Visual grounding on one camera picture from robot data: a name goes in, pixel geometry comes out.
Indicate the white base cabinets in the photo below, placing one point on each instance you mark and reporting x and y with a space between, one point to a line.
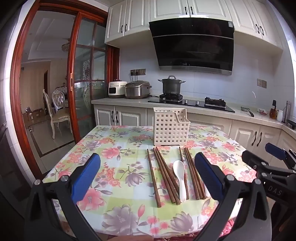
129 115

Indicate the small grey wall socket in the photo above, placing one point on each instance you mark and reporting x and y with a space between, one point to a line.
261 83

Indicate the floral tablecloth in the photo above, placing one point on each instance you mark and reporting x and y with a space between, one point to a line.
115 162

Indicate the grey stock pot with lid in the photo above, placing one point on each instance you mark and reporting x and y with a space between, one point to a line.
171 86

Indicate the cardboard box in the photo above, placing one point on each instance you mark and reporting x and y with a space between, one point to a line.
34 114

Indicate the glass sliding door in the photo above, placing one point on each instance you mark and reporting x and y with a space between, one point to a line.
71 92

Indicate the white ceramic spoon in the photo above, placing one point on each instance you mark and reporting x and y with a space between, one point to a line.
180 171

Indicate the ceiling chandelier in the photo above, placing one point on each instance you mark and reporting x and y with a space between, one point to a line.
66 45

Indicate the small metal saucepan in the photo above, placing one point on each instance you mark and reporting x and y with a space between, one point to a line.
247 110

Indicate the stainless steel bottle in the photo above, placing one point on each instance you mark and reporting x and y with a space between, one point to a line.
287 111

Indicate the small white jar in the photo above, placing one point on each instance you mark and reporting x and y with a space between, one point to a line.
280 115

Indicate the silver rice cooker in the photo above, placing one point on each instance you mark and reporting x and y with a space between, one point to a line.
137 90

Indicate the grey wall socket panel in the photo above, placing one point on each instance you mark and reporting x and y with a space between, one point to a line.
138 71

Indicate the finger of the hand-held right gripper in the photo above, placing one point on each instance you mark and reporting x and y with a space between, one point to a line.
276 150
254 161

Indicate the white countertop cooker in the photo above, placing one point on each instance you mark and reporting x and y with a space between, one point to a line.
116 89

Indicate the white wall cabinet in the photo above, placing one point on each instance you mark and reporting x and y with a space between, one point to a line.
254 23
189 8
129 20

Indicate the black gas burner grate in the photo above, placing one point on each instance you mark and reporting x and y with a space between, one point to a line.
215 102
171 97

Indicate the person's left hand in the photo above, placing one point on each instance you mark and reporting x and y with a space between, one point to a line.
129 238

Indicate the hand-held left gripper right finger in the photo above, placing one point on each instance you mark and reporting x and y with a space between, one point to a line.
208 176

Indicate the black glass gas hob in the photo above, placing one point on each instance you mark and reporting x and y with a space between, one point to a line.
192 103

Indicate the red wooden door frame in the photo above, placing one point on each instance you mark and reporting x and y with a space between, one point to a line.
17 92

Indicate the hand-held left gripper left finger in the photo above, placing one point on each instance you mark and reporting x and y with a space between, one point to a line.
86 176

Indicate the cream perforated plastic utensil basket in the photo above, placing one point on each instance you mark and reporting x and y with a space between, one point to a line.
171 129

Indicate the black range hood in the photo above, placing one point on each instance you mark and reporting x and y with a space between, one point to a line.
192 46

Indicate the white dining chair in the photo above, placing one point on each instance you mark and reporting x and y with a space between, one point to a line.
61 115
59 98

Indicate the small red dish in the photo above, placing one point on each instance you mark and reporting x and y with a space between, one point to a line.
263 112

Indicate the amber oil bottle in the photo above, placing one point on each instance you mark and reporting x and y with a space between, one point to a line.
273 112

